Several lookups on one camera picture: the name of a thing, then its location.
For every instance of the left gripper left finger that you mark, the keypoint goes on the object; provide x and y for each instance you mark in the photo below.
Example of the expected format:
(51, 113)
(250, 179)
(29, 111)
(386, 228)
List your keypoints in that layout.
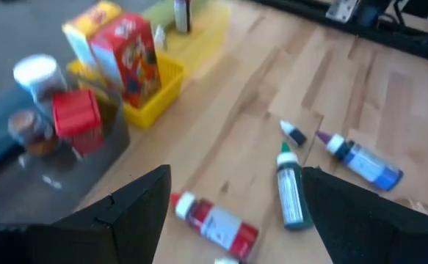
(125, 227)

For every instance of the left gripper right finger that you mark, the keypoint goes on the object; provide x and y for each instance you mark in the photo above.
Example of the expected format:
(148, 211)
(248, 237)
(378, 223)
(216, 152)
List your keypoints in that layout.
(364, 231)

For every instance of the small clear glass jar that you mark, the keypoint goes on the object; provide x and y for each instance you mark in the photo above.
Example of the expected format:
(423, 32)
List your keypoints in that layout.
(32, 133)

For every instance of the red cereal box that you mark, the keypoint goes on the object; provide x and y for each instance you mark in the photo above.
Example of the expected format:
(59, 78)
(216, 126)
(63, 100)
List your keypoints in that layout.
(133, 62)

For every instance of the white-lid spice jar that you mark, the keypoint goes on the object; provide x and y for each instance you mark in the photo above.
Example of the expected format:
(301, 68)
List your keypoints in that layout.
(39, 78)

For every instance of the white-cap dropper bottle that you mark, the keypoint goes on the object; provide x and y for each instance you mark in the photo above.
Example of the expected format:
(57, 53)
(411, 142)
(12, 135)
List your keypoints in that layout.
(160, 38)

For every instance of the yellow cereal box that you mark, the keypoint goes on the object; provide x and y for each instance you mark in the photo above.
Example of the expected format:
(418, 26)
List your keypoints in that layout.
(85, 25)

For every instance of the purple food colouring bottle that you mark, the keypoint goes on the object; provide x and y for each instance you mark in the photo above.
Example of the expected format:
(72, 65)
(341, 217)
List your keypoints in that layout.
(368, 165)

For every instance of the green food colouring bottle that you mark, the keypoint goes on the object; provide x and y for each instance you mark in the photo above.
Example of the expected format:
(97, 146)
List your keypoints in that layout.
(292, 194)

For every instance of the grey plastic bin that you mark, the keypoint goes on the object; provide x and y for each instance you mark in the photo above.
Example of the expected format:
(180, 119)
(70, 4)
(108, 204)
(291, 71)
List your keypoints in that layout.
(52, 190)

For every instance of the red-tipped food colouring bottle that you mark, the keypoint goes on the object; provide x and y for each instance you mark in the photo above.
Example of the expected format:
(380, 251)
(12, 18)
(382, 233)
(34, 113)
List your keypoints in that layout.
(217, 225)

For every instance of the black dropper bottle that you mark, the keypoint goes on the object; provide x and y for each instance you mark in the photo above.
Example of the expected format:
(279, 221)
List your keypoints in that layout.
(294, 133)

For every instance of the yellow slotted plastic basket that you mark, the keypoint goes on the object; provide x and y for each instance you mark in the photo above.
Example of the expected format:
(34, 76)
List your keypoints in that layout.
(155, 106)

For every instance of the translucent yellow-green plastic bin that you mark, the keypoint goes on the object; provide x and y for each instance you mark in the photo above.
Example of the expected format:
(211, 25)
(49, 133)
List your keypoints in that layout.
(206, 36)

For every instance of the black metal table frame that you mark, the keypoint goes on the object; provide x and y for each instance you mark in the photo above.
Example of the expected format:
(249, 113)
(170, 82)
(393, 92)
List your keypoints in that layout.
(382, 36)

